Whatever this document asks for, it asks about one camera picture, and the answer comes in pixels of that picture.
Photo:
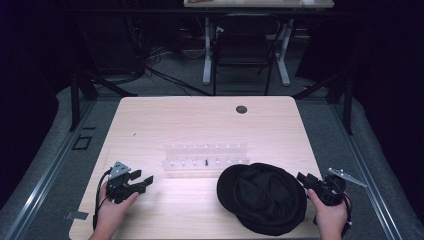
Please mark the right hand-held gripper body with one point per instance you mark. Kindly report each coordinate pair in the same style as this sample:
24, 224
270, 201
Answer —
330, 188

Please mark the white-legged desk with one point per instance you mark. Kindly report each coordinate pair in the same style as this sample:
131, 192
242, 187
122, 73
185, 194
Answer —
258, 20

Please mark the grey tape piece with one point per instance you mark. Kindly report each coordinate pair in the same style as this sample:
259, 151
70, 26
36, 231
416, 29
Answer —
77, 215

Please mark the person's left hand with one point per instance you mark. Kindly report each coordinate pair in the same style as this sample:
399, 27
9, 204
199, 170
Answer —
114, 209

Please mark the clear acrylic rack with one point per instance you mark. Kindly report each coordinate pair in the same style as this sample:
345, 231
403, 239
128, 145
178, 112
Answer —
205, 159

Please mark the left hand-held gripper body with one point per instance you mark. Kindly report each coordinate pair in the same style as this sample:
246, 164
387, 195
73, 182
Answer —
119, 186

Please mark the black cap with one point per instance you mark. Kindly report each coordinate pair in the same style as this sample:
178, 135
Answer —
261, 198

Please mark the black chair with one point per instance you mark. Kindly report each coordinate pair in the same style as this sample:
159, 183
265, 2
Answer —
243, 50

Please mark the black metal stand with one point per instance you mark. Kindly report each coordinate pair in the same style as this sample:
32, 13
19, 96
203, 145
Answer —
333, 93
91, 83

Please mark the person's right hand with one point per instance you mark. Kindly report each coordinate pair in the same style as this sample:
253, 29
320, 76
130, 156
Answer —
328, 215

